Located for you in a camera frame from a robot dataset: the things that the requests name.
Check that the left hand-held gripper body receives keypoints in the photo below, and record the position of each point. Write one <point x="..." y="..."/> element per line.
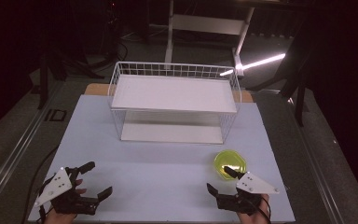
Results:
<point x="74" y="203"/>

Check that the white metal table frame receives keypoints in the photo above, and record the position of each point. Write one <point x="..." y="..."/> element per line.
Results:
<point x="205" y="24"/>

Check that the black angled stand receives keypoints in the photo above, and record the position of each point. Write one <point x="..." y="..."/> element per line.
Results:
<point x="299" y="105"/>

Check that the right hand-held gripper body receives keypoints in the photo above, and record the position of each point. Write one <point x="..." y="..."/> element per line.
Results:
<point x="254" y="185"/>

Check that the person's left hand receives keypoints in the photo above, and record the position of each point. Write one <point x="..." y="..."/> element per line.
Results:
<point x="59" y="218"/>

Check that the green plastic bowl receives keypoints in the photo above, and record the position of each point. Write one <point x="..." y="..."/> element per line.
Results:
<point x="230" y="159"/>

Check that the person's right hand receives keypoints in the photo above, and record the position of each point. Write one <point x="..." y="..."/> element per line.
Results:
<point x="256" y="218"/>

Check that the metal floor rail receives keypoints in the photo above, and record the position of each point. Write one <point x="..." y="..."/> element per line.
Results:
<point x="15" y="152"/>
<point x="317" y="161"/>

